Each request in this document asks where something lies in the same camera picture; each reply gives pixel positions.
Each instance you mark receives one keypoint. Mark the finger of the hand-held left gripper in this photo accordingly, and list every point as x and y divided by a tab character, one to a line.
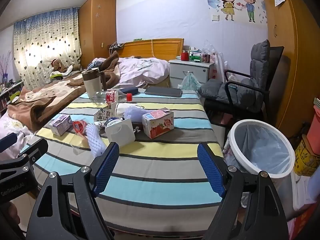
7	142
37	150

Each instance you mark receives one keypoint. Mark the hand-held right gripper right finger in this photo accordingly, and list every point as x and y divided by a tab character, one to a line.
211	170

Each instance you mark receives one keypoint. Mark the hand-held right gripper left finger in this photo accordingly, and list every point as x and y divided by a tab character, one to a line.
107	167

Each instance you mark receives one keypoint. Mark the white foam net sleeve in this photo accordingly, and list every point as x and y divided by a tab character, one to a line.
95	140
133	112

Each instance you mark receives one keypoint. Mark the purple drink carton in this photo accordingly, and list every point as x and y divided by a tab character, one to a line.
60	126

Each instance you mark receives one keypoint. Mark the clear plastic cup red lid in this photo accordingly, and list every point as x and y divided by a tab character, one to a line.
79	127

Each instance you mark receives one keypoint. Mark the patterned paper carton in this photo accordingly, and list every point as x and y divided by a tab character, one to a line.
103	113

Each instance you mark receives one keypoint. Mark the white trash bin with liner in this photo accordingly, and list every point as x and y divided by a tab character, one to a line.
265	150

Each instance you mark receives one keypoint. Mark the pink strawberry drink carton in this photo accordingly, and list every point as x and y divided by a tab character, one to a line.
160	126

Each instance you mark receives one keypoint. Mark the clear plastic bottle red label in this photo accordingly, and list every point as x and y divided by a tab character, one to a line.
112	96

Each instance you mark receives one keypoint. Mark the pink bed sheet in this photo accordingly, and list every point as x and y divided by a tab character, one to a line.
7	127

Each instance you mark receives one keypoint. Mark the striped tablecloth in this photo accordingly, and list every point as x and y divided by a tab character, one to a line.
150	160

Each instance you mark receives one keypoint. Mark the small white bottle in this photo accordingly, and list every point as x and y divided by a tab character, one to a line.
112	122

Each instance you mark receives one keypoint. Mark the low bookshelf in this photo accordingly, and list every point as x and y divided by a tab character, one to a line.
10	92

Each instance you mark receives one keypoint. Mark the brown blanket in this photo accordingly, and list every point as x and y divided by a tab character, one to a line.
37	100

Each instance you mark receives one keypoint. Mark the purple dried flowers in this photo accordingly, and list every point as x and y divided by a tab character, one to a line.
5	65

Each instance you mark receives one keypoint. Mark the dark blue case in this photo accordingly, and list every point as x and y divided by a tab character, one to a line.
128	90

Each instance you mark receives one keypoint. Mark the brown stuffed doll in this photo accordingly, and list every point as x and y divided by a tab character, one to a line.
57	66

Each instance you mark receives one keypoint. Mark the white mug with brown lid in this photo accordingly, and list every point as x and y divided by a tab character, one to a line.
92	82

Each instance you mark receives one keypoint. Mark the plastic bag of teal masks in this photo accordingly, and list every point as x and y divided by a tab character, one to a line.
190	83

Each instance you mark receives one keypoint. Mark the grey smartphone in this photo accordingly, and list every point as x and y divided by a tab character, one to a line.
162	91

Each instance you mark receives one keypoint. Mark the white storage box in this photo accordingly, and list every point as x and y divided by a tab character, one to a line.
302	192

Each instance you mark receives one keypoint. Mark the yellow patterned box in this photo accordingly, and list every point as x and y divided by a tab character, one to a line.
306	157

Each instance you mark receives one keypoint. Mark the grey nightstand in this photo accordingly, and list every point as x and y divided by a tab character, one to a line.
185	71

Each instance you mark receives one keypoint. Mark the pink quilt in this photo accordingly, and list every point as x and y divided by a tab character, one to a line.
142	70

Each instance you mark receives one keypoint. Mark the red banner with gold print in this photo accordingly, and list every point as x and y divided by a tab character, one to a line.
305	220

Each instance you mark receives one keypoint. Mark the heart patterned curtain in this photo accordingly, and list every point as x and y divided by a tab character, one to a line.
45	42

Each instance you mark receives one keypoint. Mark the red plastic bucket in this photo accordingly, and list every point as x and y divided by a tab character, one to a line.
315	130

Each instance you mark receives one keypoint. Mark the dark red patterned can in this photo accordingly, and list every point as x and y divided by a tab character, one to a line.
206	58

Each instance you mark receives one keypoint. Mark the green and white box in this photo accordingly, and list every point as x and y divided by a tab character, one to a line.
195	56

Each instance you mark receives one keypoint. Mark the red jar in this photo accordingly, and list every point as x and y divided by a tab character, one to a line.
184	55

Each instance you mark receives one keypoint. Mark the grey chair cushion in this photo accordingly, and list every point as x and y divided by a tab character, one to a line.
260	60

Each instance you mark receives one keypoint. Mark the clear plastic bags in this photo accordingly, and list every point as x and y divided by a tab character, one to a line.
210	48

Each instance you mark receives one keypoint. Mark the white power strip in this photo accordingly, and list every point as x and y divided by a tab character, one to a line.
117	46

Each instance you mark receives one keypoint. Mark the wooden bed headboard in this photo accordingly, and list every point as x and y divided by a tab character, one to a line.
162	47

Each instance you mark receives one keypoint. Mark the narrow wooden wardrobe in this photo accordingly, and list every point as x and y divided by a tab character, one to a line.
97	30

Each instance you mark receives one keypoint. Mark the large wooden wardrobe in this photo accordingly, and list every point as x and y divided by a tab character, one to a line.
295	55

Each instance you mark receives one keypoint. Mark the white wall switch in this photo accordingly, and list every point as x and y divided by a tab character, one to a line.
215	17

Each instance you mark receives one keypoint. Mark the cartoon couple wall sticker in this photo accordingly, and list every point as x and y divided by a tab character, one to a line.
227	2

